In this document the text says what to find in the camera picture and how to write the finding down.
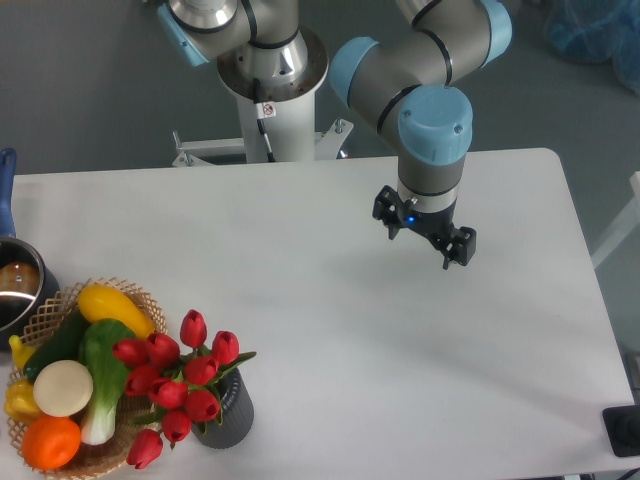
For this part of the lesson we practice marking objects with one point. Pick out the yellow banana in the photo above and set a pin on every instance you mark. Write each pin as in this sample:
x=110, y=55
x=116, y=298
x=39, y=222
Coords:
x=20, y=352

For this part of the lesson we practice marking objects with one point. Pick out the blue handled saucepan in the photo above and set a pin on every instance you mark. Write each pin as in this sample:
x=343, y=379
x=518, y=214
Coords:
x=26, y=282

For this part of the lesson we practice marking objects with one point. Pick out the green bok choy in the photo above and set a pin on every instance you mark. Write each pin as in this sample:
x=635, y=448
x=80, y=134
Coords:
x=109, y=376

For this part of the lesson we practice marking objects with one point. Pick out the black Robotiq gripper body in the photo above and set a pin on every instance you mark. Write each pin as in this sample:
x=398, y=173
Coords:
x=435, y=227

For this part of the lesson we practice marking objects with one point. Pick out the red tulip bouquet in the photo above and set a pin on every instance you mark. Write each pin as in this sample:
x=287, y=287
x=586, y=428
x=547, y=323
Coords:
x=182, y=380

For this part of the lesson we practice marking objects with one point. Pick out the black device at table edge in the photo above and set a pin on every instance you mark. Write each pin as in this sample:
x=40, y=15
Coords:
x=622, y=427

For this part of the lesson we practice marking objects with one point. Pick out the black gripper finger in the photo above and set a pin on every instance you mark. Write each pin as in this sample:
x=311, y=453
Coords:
x=388, y=209
x=457, y=245

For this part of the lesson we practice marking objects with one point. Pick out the white frame at right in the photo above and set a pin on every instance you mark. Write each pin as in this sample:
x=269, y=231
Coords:
x=620, y=227

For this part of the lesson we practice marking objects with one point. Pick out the woven wicker basket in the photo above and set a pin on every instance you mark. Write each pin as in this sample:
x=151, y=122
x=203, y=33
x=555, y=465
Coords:
x=92, y=462

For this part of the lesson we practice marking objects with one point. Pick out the yellow bell pepper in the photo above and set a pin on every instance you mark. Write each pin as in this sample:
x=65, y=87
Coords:
x=20, y=404

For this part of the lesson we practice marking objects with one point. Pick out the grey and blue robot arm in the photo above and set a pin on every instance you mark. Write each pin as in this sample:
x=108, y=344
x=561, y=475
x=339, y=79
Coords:
x=405, y=92

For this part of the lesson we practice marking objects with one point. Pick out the blue mesh bag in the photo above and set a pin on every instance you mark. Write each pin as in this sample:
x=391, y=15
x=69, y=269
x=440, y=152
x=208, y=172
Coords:
x=594, y=32

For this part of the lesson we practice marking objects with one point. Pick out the orange fruit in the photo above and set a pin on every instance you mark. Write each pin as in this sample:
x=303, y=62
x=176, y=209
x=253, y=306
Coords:
x=50, y=442

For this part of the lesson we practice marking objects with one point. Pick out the dark green cucumber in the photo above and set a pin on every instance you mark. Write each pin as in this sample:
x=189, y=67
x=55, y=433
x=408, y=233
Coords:
x=63, y=344

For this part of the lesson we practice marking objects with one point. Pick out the yellow squash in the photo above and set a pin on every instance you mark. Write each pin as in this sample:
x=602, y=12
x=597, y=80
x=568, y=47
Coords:
x=98, y=302

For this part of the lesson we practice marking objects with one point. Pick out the dark grey ribbed vase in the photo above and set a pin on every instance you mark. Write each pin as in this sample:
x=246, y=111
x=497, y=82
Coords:
x=237, y=414

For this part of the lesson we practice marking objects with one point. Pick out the cream round bun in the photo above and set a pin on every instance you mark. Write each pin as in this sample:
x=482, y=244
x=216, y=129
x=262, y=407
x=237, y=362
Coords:
x=63, y=388

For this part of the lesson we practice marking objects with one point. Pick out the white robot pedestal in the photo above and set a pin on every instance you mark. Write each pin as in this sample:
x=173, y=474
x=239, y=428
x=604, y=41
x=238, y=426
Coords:
x=275, y=93

